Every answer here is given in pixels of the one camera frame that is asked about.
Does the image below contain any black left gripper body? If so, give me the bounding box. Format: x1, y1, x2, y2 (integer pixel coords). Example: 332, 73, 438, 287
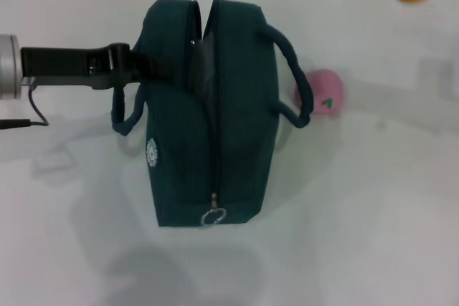
20, 42, 133, 91

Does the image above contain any dark teal insulated bag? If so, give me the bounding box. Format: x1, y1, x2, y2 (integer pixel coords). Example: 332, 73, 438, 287
110, 0, 316, 230

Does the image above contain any metal zipper pull ring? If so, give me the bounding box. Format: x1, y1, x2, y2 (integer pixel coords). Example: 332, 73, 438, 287
200, 193, 227, 229

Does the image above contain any pink toy peach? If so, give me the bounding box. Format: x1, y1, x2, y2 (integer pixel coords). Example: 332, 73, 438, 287
294, 68, 344, 116

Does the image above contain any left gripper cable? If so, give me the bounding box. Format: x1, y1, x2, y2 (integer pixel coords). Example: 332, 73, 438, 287
0, 85, 49, 130

